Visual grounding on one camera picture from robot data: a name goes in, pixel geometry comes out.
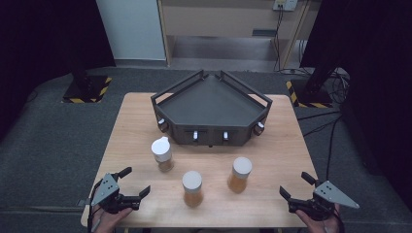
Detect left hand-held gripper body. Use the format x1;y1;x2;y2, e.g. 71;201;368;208
90;173;142;215

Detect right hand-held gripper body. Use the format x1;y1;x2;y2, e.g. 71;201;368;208
287;180;361;222

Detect spice bottle with flip lid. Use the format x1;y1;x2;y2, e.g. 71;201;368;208
151;136;175;174

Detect white-capped orange spice bottle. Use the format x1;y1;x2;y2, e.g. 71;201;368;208
226;156;254;194
181;170;204;209

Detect dark grey corner rack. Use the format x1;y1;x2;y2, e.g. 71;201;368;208
150;68;274;149

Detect person's left hand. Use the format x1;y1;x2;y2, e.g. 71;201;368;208
91;206;134;233

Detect person's right hand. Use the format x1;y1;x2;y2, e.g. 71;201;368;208
294;204;343;233

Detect black stand with striped base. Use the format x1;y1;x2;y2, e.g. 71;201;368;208
285;57;341;110
61;57;114;105

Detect black curtain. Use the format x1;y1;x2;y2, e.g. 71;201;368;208
300;0;412;212
0;0;117;144

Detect white panel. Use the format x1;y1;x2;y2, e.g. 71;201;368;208
95;0;167;61

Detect white power outlet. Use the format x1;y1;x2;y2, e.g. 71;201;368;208
272;0;299;12

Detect wooden cabinet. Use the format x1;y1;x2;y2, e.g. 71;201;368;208
157;0;312;71

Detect left hand-held gripper cable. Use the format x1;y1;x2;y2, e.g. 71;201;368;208
86;181;102;233

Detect tangled cable bundle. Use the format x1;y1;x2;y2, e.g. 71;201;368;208
326;69;352;105

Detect black outlet cables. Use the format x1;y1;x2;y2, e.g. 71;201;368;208
272;4;288;73

